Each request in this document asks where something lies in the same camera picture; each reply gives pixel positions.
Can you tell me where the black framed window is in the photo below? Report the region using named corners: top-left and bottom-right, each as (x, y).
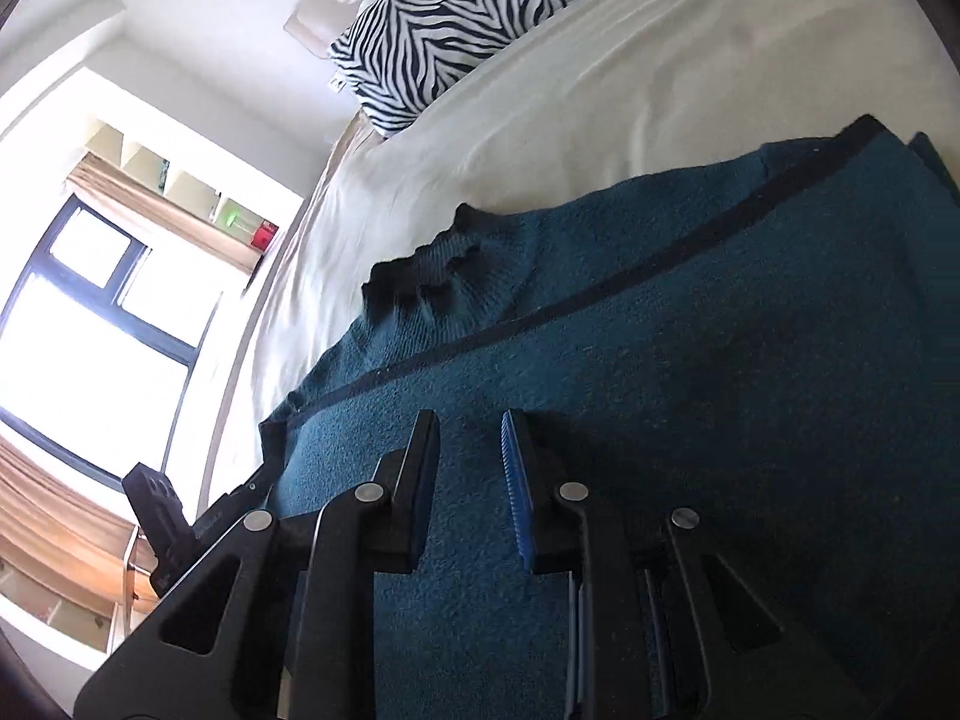
top-left (0, 193), bottom-right (227, 482)

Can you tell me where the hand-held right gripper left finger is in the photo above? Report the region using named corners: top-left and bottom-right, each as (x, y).
top-left (75, 409), bottom-right (443, 720)

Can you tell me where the bed with cream sheet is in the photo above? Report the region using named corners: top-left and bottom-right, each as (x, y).
top-left (201, 0), bottom-right (960, 511)

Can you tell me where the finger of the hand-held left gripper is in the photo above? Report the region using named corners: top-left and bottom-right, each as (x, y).
top-left (191, 463), bottom-right (280, 545)
top-left (122, 463), bottom-right (197, 595)

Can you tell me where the cream upholstered headboard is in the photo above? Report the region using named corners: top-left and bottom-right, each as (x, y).
top-left (283, 0), bottom-right (362, 61)

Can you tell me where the beige curtain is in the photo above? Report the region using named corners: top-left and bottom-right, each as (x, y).
top-left (66, 152), bottom-right (265, 272)
top-left (0, 431), bottom-right (142, 605)

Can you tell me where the white open shelf unit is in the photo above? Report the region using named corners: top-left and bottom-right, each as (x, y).
top-left (84, 116), bottom-right (284, 260)

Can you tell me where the teal knit sweater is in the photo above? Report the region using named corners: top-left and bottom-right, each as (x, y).
top-left (259, 114), bottom-right (960, 720)

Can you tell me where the light wooden cabinet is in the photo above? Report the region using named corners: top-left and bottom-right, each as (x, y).
top-left (0, 532), bottom-right (162, 672)

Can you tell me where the zebra print pillow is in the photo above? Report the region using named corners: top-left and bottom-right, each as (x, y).
top-left (327, 0), bottom-right (652, 137)

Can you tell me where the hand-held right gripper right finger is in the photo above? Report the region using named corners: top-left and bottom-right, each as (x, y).
top-left (500, 409), bottom-right (882, 720)

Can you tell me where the green stool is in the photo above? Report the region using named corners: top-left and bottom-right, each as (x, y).
top-left (216, 198), bottom-right (257, 238)

